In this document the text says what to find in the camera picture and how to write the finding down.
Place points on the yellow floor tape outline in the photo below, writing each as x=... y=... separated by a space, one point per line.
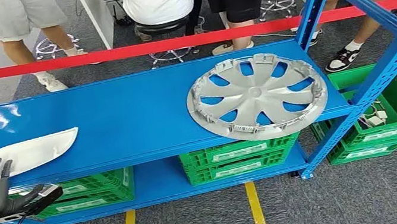
x=256 y=213

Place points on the red barrier belt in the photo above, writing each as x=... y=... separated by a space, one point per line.
x=133 y=50

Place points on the blue metal shelf rack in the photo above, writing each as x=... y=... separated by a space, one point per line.
x=122 y=111

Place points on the white desk panel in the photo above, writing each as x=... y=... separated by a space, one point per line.
x=94 y=8

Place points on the chrome stool base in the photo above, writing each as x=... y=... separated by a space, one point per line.
x=48 y=42

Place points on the silver wheel hubcap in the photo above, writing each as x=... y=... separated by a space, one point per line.
x=255 y=92

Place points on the white curved car part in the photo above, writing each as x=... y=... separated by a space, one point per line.
x=37 y=150

